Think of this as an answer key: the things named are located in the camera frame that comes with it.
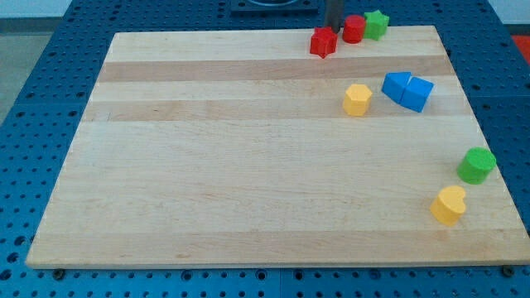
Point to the red star block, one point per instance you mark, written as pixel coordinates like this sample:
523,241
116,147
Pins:
323,41

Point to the red cylinder block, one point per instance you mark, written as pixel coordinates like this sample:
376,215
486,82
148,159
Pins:
353,31

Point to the green star block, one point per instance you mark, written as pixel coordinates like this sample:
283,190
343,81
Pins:
376,25

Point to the wooden board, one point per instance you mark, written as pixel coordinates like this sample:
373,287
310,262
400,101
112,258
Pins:
204,149

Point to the yellow hexagon block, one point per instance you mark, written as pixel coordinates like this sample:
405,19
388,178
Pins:
357,99

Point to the blue triangle block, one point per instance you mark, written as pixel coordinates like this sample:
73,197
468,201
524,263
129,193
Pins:
394,85

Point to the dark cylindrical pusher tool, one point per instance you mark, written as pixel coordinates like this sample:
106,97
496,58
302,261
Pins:
333,14

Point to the blue cube block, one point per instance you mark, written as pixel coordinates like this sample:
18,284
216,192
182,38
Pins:
416,94

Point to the yellow heart block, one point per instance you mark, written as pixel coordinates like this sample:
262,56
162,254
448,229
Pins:
449,205

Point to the green cylinder block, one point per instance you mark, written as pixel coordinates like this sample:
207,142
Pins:
476,165

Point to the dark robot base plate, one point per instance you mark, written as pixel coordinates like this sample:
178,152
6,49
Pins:
273,6

